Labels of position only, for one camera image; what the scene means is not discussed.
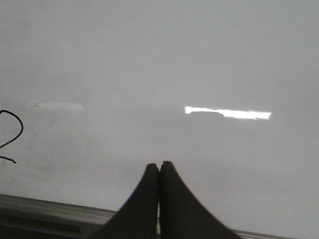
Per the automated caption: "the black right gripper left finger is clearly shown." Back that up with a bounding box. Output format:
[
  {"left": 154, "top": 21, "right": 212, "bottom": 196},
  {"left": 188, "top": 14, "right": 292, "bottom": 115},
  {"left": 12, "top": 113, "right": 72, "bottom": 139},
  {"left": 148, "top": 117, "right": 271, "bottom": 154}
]
[{"left": 91, "top": 163, "right": 159, "bottom": 239}]

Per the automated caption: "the black right gripper right finger holding marker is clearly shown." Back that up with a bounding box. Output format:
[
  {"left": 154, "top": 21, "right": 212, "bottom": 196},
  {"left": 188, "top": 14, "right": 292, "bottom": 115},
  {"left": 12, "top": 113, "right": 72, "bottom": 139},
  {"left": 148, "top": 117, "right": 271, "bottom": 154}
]
[{"left": 159, "top": 161, "right": 240, "bottom": 239}]

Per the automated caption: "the white whiteboard with aluminium frame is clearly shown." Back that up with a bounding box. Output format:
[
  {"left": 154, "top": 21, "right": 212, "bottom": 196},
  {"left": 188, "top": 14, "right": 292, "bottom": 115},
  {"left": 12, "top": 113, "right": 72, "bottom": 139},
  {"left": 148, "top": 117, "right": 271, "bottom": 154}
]
[{"left": 0, "top": 0, "right": 319, "bottom": 239}]

